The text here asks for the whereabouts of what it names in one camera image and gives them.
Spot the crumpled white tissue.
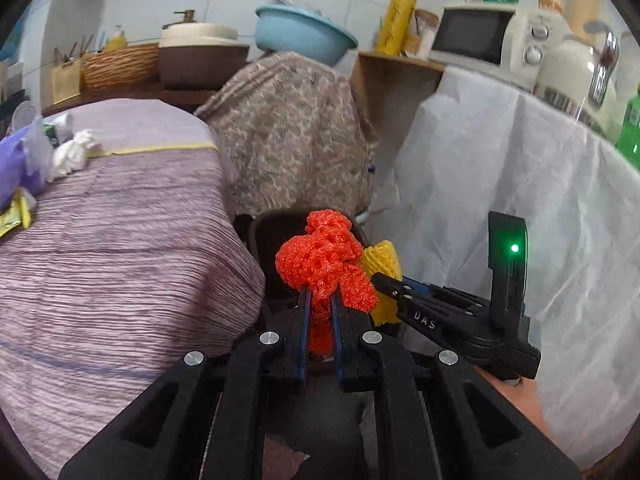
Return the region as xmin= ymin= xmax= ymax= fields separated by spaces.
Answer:
xmin=50 ymin=128 xmax=99 ymax=180

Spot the red foam fruit net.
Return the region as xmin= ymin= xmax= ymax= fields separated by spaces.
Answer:
xmin=275 ymin=209 xmax=379 ymax=361

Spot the floral patterned cloth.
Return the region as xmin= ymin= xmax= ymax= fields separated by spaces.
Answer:
xmin=195 ymin=51 xmax=379 ymax=221

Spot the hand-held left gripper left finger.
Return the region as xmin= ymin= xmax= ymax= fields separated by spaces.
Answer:
xmin=59 ymin=290 xmax=313 ymax=480

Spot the wicker basket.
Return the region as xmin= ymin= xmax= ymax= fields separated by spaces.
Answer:
xmin=81 ymin=42 xmax=161 ymax=94

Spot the yellow snack packet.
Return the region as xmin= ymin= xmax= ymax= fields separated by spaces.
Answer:
xmin=0 ymin=189 xmax=35 ymax=239

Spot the white round basin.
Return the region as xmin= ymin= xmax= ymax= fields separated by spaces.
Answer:
xmin=161 ymin=22 xmax=239 ymax=49

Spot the wooden cabinet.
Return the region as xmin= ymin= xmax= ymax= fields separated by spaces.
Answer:
xmin=351 ymin=50 xmax=446 ymax=127

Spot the white electric cooker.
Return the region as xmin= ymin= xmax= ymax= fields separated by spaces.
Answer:
xmin=532 ymin=35 xmax=622 ymax=127

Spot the purple striped tablecloth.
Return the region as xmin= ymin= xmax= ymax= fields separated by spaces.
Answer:
xmin=0 ymin=99 xmax=266 ymax=479

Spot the brown round basin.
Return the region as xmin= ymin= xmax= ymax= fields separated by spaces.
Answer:
xmin=159 ymin=42 xmax=250 ymax=90

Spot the light blue plastic basin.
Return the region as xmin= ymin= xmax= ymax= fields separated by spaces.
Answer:
xmin=255 ymin=4 xmax=359 ymax=67

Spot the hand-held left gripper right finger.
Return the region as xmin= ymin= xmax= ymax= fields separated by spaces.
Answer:
xmin=331 ymin=289 xmax=584 ymax=480

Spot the beige utensil holder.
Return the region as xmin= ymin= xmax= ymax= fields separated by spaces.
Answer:
xmin=51 ymin=35 xmax=96 ymax=106

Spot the yellow plastic roll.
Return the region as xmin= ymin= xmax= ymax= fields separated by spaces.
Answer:
xmin=376 ymin=0 xmax=420 ymax=56

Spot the wooden counter ledge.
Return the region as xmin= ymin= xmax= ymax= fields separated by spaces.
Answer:
xmin=42 ymin=82 xmax=217 ymax=118

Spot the green plastic bottle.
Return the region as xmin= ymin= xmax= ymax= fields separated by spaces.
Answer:
xmin=615 ymin=84 xmax=640 ymax=169

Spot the white cloth cover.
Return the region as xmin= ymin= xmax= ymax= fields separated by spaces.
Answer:
xmin=367 ymin=65 xmax=640 ymax=471

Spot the chrome faucet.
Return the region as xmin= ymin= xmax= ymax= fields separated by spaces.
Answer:
xmin=582 ymin=20 xmax=621 ymax=111

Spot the yellow foam fruit net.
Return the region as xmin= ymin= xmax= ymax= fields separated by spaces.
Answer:
xmin=361 ymin=240 xmax=405 ymax=327

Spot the yellow liquid bottle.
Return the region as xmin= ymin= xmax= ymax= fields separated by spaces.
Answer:
xmin=105 ymin=25 xmax=129 ymax=54

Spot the green white tissue packet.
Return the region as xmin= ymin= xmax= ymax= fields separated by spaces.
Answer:
xmin=42 ymin=112 xmax=76 ymax=146

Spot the purple plastic bag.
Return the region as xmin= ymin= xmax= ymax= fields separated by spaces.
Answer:
xmin=0 ymin=117 xmax=54 ymax=209

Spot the person's right forearm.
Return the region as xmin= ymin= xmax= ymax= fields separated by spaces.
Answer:
xmin=472 ymin=366 xmax=552 ymax=443

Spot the glass jar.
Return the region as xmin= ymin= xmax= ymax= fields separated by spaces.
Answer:
xmin=405 ymin=8 xmax=440 ymax=59

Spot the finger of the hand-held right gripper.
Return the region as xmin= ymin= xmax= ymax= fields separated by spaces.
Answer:
xmin=372 ymin=272 xmax=462 ymax=347
xmin=402 ymin=278 xmax=489 ymax=309

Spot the white toaster oven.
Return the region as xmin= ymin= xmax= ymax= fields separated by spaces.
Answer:
xmin=428 ymin=2 xmax=567 ymax=92

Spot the black trash bin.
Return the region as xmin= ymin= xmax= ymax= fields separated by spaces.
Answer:
xmin=234 ymin=210 xmax=401 ymax=346

